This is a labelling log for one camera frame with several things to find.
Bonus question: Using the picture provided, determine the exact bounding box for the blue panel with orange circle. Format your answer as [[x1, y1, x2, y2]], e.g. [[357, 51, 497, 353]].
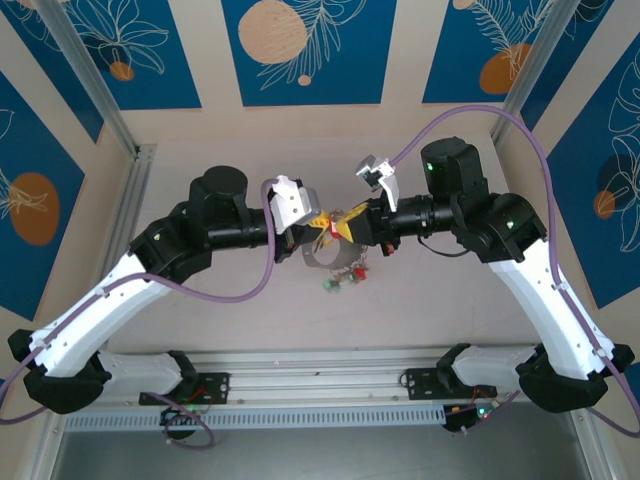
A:
[[421, 0, 566, 105]]

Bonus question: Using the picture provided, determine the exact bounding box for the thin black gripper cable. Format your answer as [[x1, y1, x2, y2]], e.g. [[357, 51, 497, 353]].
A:
[[416, 233, 473, 260]]

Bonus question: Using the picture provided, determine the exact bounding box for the aluminium side table rail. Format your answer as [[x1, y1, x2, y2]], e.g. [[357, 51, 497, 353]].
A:
[[107, 143, 159, 251]]

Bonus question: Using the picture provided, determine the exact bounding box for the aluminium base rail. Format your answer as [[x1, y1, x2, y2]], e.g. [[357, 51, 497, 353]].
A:
[[64, 347, 594, 414]]

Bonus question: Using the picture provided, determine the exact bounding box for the blue panel with dark circle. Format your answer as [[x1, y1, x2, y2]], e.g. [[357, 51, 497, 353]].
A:
[[542, 47, 640, 310]]

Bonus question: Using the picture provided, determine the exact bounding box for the blue panel with peach circle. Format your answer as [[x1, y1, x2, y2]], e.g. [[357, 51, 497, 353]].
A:
[[221, 0, 399, 107]]

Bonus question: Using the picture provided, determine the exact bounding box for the grey metal sheet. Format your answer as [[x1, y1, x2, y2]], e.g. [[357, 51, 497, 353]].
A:
[[49, 405, 591, 480]]

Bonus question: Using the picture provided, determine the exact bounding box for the aluminium frame post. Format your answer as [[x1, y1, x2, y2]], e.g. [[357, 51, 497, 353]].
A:
[[33, 0, 141, 159], [22, 414, 69, 480], [567, 412, 619, 480], [489, 0, 584, 146]]

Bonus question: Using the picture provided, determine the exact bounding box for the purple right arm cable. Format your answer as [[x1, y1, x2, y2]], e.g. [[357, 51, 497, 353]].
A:
[[389, 104, 640, 439]]

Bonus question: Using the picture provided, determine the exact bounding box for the metal key holder with rings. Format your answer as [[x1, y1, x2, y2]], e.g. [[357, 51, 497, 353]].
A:
[[301, 230, 371, 281]]

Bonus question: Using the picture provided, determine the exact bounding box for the controller board with LEDs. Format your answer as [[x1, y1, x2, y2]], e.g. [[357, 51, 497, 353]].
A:
[[442, 402, 501, 437], [158, 405, 204, 442]]

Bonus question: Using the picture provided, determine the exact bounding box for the blue floral wall panel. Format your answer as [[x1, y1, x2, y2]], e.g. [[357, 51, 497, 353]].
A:
[[0, 0, 106, 145], [519, 0, 640, 135], [62, 0, 204, 112]]

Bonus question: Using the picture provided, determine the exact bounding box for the blue panel with orange oval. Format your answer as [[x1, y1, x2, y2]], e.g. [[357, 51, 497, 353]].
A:
[[0, 69, 87, 322]]

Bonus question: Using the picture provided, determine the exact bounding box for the grey slotted cable duct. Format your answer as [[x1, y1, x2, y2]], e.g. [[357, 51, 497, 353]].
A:
[[64, 405, 446, 432]]

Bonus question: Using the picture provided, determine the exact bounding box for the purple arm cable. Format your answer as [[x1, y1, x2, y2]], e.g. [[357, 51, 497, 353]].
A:
[[389, 104, 640, 439], [0, 177, 281, 450]]

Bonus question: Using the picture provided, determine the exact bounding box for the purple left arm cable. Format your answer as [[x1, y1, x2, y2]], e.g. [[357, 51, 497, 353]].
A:
[[0, 177, 281, 450]]

